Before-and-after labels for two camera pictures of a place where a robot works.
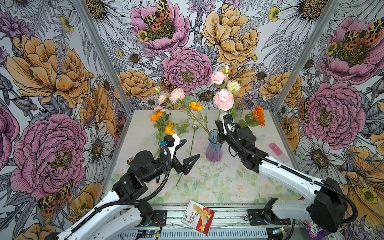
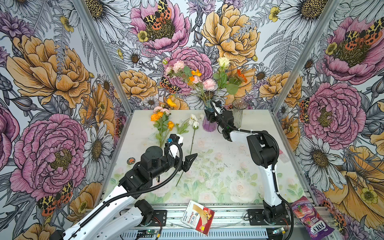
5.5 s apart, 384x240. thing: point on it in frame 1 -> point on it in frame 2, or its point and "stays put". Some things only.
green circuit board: [147, 233] stays put
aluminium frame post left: [90, 24] stays put
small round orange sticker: [130, 160] stays put
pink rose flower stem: [175, 98] -> [178, 69]
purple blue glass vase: [214, 150] -> [208, 126]
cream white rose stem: [234, 86] -> [221, 77]
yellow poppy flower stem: [194, 110] -> [194, 79]
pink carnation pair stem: [223, 99] -> [206, 86]
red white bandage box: [197, 217] stays put
